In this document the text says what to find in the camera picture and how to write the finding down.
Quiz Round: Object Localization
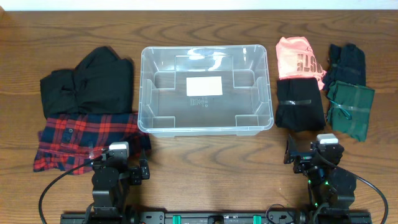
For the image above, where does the black taped garment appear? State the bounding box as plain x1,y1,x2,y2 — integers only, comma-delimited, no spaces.
275,78,325,132

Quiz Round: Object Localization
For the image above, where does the red navy plaid shirt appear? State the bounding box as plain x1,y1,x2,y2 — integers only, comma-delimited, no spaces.
33,113,152,172

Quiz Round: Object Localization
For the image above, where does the dark green taped garment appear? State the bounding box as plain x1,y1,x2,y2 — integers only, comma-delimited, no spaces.
326,81,375,142

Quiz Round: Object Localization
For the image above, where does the large black garment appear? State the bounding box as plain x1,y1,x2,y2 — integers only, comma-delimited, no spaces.
40,46,134,118

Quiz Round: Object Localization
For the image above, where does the pink printed t-shirt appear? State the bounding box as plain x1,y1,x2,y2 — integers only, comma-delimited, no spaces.
275,37,326,90

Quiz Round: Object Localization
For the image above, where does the dark navy garment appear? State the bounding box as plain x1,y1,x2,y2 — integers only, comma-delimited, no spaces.
322,44,366,90

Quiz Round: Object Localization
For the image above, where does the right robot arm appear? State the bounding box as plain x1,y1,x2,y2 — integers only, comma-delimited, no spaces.
284,134,356,223

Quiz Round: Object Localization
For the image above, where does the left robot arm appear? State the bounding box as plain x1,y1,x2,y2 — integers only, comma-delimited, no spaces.
84,148,150,223

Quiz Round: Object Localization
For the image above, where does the clear plastic storage bin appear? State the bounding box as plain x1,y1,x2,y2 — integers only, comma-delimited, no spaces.
137,45,274,137

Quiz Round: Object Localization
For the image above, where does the white label in bin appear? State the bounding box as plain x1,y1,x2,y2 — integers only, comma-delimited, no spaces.
186,77,223,96

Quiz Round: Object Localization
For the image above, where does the black mounting rail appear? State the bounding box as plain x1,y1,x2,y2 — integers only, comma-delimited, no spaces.
60,210,372,224

